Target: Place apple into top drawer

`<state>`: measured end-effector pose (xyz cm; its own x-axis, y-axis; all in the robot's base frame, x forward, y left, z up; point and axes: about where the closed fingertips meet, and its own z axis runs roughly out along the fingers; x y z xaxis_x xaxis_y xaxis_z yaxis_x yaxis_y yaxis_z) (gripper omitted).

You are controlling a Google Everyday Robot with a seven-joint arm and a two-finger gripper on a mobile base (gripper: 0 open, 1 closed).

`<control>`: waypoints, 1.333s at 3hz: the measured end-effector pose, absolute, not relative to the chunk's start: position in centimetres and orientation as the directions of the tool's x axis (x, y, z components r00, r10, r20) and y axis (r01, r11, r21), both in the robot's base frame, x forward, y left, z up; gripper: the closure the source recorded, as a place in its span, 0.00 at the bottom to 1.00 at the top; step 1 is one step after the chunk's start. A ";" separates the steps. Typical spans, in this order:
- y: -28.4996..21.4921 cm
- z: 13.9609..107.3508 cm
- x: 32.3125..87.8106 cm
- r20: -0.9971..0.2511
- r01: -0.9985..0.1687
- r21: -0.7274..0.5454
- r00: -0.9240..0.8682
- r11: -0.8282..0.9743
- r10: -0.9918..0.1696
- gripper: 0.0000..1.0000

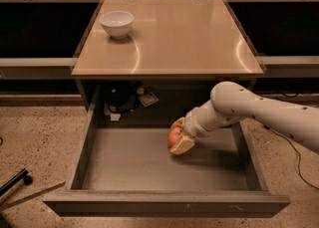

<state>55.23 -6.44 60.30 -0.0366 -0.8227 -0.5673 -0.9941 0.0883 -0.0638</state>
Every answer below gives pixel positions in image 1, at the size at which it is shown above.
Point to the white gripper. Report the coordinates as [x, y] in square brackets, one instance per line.
[191, 125]

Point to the red apple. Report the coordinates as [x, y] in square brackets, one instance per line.
[173, 136]

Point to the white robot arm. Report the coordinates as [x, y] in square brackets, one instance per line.
[229, 103]

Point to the open grey top drawer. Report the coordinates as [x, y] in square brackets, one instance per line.
[124, 169]

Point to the grey cabinet with steel top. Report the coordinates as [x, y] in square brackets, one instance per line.
[171, 39]

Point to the white tag label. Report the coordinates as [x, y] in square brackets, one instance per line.
[148, 99]

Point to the black device inside cabinet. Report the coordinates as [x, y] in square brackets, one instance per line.
[120, 97]

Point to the white ceramic bowl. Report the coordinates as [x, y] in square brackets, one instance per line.
[118, 24]

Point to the metal strip on floor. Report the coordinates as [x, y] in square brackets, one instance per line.
[31, 196]

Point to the black chair leg with caster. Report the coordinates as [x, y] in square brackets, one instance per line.
[21, 175]

